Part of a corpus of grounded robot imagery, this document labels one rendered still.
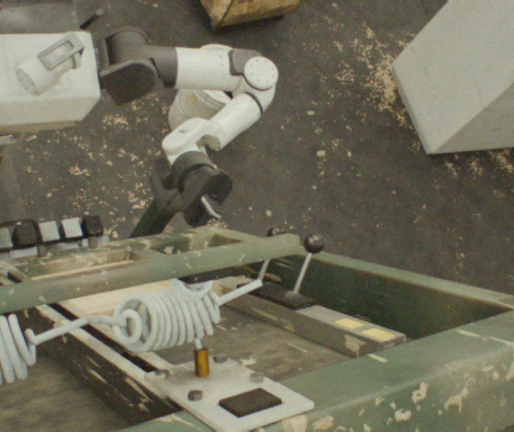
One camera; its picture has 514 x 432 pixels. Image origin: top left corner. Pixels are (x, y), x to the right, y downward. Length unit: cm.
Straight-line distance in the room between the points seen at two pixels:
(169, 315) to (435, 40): 323
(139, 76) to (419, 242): 227
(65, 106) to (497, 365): 103
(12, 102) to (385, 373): 98
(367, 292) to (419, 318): 15
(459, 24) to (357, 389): 310
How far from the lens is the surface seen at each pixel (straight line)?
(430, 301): 139
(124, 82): 165
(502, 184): 424
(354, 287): 155
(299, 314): 129
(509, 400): 96
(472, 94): 372
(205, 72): 169
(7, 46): 159
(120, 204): 305
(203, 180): 144
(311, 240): 133
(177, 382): 84
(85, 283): 70
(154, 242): 197
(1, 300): 68
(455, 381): 88
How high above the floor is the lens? 259
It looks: 53 degrees down
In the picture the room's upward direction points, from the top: 42 degrees clockwise
